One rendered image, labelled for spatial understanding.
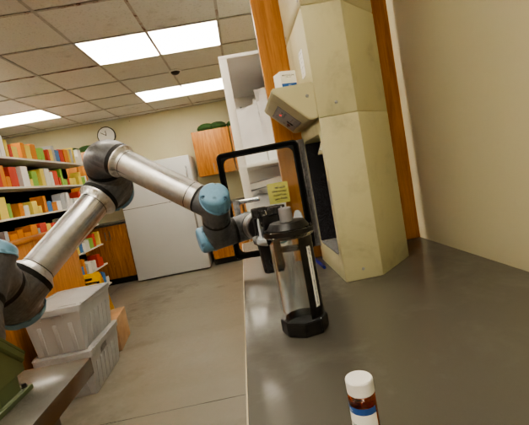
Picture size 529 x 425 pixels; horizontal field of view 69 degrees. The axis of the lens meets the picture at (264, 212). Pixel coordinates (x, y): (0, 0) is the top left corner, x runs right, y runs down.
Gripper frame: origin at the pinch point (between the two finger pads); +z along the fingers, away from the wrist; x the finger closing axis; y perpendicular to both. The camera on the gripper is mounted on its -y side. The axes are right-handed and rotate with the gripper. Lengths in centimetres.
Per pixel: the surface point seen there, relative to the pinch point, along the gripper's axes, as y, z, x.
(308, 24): 53, -17, 23
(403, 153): 15, -46, 68
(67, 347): -69, -215, -96
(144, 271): -76, -546, -45
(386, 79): 43, -45, 66
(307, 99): 33.2, -19.2, 19.9
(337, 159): 15.7, -18.5, 25.3
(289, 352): -20.4, 7.5, -7.1
